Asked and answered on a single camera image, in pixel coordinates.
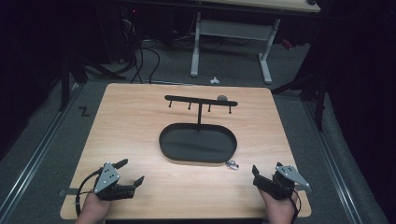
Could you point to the grey tape strip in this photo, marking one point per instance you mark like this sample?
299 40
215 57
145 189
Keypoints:
73 192

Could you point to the small white floor object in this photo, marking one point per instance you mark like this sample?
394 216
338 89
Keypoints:
214 81

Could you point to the black tripod stand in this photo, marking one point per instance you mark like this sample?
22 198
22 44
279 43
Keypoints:
314 87

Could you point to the black metal stand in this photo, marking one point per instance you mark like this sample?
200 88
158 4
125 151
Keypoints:
67 77

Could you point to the small red object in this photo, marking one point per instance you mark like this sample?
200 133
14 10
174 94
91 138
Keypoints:
286 44

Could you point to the black hook rack with tray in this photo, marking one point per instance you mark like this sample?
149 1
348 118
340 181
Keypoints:
197 143

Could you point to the small grey round object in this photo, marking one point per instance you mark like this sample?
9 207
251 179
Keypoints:
222 98

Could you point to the metal floor rail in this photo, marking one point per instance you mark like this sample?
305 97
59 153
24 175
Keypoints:
333 161
34 158

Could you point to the person's left hand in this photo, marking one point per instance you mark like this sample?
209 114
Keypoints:
93 208

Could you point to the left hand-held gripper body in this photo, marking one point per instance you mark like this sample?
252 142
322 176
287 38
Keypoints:
107 179

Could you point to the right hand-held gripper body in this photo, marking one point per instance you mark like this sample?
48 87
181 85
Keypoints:
281 183

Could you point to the person's right hand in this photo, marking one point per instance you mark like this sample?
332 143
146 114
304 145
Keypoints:
278 210

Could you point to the desk with white metal legs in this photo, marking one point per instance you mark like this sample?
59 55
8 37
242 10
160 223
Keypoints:
233 29

